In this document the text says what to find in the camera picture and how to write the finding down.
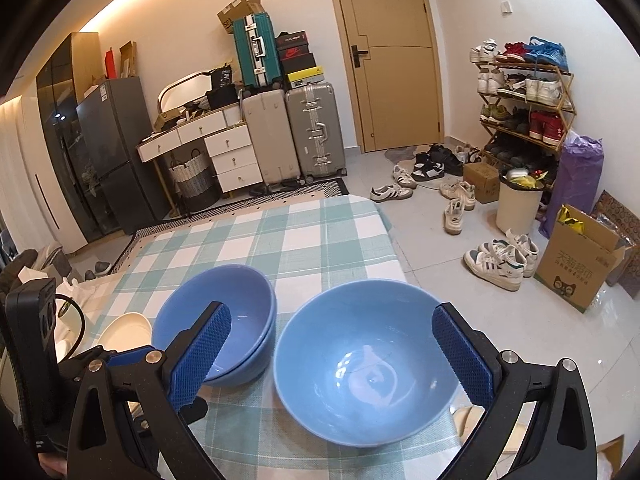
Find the beige suitcase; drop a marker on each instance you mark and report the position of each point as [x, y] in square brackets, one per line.
[272, 135]

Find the purple plastic bag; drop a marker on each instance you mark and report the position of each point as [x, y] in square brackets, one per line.
[575, 180]

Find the grey slipper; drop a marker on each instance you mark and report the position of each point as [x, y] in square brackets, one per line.
[102, 268]

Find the patterned rug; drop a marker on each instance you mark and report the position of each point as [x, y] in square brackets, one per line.
[225, 208]

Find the scattered loose shoes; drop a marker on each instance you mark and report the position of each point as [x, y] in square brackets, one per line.
[430, 165]

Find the woven laundry basket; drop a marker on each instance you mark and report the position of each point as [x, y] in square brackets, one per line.
[195, 182]

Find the blue bowl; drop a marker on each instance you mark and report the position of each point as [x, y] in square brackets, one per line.
[250, 367]
[350, 340]
[240, 290]

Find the small closed cardboard box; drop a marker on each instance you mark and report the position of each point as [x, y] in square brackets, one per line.
[480, 185]

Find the yellow black shoe box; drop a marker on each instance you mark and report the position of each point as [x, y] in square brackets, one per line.
[302, 77]

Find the black bag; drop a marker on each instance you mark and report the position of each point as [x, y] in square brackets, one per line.
[222, 92]

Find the white dresser with drawers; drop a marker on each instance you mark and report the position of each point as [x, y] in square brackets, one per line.
[230, 160]

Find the large open cardboard box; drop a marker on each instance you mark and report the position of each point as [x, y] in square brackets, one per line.
[235, 12]

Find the cardboard box with cat print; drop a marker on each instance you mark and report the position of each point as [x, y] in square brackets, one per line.
[570, 270]

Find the rows of assorted sneakers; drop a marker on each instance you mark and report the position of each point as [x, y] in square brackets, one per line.
[545, 125]

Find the dark grey fridge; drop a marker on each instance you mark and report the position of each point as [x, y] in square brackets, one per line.
[120, 150]

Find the arched mirror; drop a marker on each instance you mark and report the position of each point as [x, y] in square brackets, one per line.
[185, 92]

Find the green checked tablecloth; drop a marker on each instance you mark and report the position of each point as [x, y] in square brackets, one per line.
[300, 240]

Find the silver suitcase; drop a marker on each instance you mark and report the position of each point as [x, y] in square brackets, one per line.
[315, 125]

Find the teal suitcase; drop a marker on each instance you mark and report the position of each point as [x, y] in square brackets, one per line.
[255, 50]

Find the white wardrobe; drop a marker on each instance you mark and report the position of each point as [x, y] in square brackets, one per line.
[30, 185]

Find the large cream plate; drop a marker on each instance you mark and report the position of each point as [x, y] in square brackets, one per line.
[125, 330]

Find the red black shoe box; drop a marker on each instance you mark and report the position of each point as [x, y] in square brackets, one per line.
[295, 59]

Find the white tumbler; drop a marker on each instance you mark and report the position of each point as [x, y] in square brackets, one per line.
[70, 340]

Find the wooden door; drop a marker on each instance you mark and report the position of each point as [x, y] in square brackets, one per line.
[390, 85]

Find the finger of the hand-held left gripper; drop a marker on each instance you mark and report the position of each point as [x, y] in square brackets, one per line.
[195, 410]
[127, 357]

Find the black glass cabinet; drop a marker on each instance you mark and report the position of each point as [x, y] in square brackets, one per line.
[60, 135]

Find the small open cardboard box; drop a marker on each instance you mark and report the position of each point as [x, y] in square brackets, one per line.
[167, 120]

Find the white teal sneaker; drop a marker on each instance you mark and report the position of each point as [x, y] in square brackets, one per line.
[492, 267]
[522, 247]

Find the grey door mat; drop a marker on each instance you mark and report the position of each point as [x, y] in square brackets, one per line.
[400, 152]

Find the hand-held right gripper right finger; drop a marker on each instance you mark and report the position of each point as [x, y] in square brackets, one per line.
[460, 355]

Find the white trash bin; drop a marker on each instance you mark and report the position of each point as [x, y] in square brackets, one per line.
[517, 210]

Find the wooden shoe rack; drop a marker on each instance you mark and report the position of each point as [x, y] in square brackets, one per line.
[525, 135]

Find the brown patterned bag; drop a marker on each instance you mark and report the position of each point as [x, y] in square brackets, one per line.
[612, 205]

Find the flat cardboard box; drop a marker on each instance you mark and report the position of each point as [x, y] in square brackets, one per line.
[127, 60]

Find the red paper bag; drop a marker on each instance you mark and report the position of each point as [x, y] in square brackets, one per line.
[109, 62]

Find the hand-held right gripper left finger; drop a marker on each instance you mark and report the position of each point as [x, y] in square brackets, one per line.
[200, 360]

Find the yellow black packet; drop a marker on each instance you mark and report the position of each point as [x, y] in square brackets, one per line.
[570, 220]

